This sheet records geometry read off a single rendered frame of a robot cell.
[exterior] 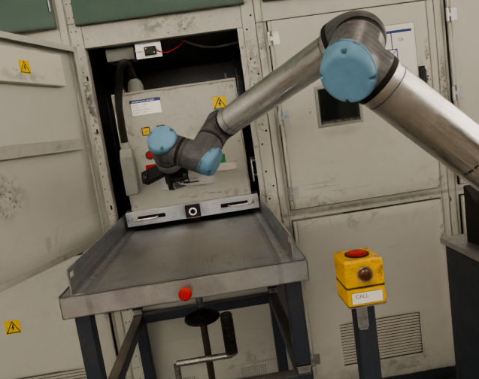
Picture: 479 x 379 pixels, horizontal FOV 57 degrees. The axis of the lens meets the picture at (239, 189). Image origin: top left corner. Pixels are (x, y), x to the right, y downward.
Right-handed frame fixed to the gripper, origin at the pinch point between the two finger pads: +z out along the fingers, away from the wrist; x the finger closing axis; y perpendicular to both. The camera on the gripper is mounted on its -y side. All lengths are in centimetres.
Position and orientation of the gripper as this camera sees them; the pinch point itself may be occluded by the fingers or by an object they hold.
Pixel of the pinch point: (172, 186)
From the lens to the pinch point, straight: 166.6
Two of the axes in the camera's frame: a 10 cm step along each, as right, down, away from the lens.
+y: 9.9, -1.3, 0.4
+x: -1.4, -9.2, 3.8
